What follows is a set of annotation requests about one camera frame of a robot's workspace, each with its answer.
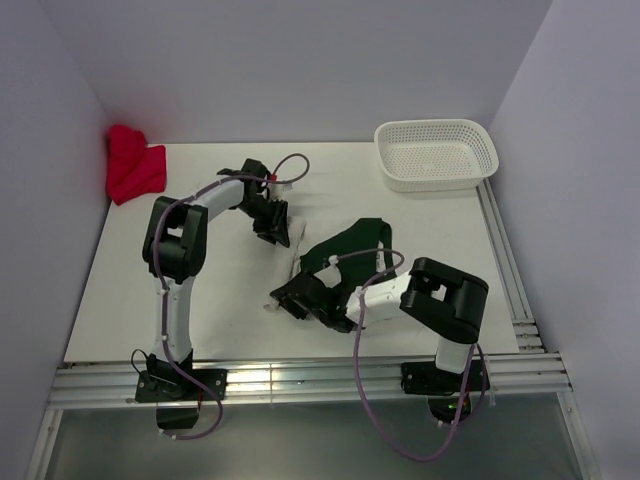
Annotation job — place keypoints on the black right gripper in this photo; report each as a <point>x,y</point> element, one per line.
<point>291,305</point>

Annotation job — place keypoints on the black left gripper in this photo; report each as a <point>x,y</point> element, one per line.
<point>275,230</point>

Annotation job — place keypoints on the white printed t-shirt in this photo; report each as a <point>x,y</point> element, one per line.
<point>285,261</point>

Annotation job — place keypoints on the dark green t-shirt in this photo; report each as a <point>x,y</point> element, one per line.
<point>367,240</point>

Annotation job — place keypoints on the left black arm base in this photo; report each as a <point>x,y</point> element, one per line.
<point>179,400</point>

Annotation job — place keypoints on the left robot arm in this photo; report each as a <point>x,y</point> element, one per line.
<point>175,248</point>

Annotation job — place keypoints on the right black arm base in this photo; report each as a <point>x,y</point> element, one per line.
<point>442,388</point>

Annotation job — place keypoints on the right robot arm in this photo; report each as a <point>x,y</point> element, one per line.
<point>446,300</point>

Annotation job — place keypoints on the red t-shirt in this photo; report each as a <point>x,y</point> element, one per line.
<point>133,167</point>

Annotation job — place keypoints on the white perforated plastic basket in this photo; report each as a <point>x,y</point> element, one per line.
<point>434,155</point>

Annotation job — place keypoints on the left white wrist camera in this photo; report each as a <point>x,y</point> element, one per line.
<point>279,190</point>

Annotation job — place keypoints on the aluminium rail frame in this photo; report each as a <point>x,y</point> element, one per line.
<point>532,371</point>

